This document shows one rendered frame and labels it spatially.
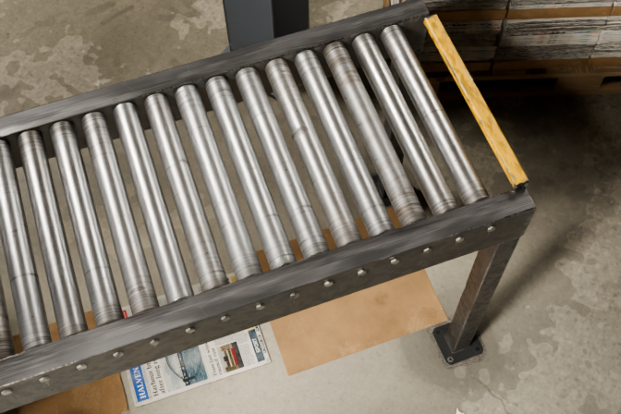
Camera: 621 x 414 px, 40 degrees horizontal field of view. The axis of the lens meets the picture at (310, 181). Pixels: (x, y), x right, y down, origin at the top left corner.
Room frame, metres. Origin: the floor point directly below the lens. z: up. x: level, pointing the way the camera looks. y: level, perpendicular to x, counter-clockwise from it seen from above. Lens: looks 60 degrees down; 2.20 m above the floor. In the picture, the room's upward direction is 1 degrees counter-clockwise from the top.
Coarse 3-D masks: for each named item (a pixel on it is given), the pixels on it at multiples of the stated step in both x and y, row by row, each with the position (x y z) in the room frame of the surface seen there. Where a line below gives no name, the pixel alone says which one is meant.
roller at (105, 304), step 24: (72, 144) 0.89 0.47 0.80; (72, 168) 0.83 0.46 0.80; (72, 192) 0.78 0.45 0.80; (72, 216) 0.73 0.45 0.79; (96, 216) 0.74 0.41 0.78; (96, 240) 0.68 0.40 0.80; (96, 264) 0.63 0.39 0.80; (96, 288) 0.58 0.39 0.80; (96, 312) 0.54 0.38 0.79; (120, 312) 0.54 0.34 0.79
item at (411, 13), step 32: (416, 0) 1.24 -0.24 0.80; (320, 32) 1.15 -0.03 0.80; (352, 32) 1.15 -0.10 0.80; (416, 32) 1.19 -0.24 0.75; (192, 64) 1.08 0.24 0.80; (224, 64) 1.08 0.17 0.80; (256, 64) 1.08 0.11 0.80; (288, 64) 1.10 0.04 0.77; (96, 96) 1.00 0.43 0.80; (128, 96) 1.00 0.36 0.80; (0, 128) 0.93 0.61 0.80; (32, 128) 0.93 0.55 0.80
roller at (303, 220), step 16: (240, 80) 1.04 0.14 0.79; (256, 80) 1.03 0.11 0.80; (256, 96) 0.99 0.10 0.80; (256, 112) 0.96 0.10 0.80; (272, 112) 0.96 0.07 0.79; (256, 128) 0.92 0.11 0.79; (272, 128) 0.91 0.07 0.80; (272, 144) 0.88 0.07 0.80; (272, 160) 0.85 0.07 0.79; (288, 160) 0.84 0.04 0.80; (288, 176) 0.81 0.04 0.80; (288, 192) 0.77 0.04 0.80; (304, 192) 0.77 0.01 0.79; (288, 208) 0.74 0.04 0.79; (304, 208) 0.74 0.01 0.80; (304, 224) 0.70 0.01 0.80; (304, 240) 0.67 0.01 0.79; (320, 240) 0.67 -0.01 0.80; (304, 256) 0.65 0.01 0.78
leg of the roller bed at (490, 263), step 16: (512, 240) 0.72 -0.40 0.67; (480, 256) 0.74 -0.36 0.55; (496, 256) 0.71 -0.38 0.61; (480, 272) 0.73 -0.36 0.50; (496, 272) 0.72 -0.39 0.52; (480, 288) 0.71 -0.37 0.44; (464, 304) 0.73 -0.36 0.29; (480, 304) 0.71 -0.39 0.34; (464, 320) 0.71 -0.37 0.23; (480, 320) 0.72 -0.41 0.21; (448, 336) 0.74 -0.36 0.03; (464, 336) 0.71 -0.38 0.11
